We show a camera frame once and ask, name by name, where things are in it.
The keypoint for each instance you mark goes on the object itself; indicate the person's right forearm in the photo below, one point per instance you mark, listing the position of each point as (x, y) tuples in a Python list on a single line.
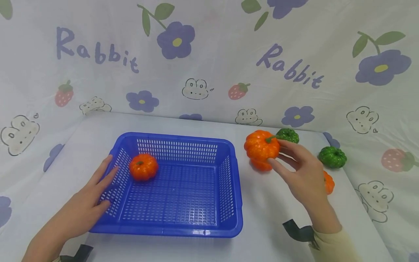
[(337, 245)]

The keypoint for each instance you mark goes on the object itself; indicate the green toy pumpkin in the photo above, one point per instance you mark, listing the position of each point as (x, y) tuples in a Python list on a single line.
[(332, 157), (289, 135)]

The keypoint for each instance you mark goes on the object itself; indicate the person's left hand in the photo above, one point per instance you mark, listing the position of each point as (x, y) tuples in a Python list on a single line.
[(81, 207)]

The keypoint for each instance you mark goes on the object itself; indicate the blue plastic basket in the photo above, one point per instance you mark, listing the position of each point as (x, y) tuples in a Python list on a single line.
[(183, 196)]

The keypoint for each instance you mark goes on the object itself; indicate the person's left forearm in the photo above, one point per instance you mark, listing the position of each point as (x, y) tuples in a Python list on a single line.
[(44, 247)]

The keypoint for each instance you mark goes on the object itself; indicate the orange toy pumpkin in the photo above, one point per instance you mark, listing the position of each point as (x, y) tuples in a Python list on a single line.
[(260, 165), (329, 183), (260, 145), (143, 168)]

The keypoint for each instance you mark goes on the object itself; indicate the black wrist band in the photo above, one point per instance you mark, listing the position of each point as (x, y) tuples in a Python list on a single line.
[(77, 254), (299, 231)]

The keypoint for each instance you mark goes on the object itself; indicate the person's right hand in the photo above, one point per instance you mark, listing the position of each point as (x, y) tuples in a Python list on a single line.
[(307, 182)]

